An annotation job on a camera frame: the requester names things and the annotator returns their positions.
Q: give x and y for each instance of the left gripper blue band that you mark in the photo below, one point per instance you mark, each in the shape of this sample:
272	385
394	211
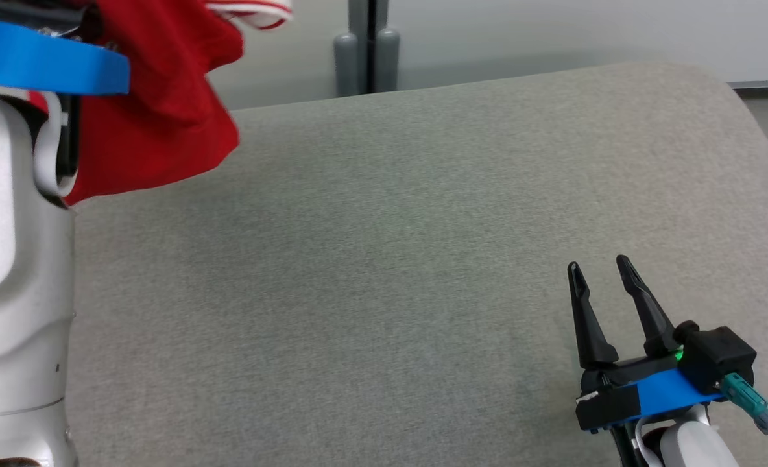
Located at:
40	61

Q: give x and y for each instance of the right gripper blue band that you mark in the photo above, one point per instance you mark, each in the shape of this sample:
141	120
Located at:
663	392

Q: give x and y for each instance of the red jersey white striped trim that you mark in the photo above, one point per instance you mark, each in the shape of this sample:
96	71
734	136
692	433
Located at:
157	97

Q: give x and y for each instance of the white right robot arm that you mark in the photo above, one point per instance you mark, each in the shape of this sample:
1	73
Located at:
689	447

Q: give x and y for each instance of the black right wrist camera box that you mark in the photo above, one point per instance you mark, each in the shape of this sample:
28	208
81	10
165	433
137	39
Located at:
721	357

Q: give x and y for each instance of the dark wall baseboard strip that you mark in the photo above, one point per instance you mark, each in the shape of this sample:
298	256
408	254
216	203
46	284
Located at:
767	84

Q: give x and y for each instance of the grey partition post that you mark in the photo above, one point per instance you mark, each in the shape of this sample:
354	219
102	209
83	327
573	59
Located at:
366	45

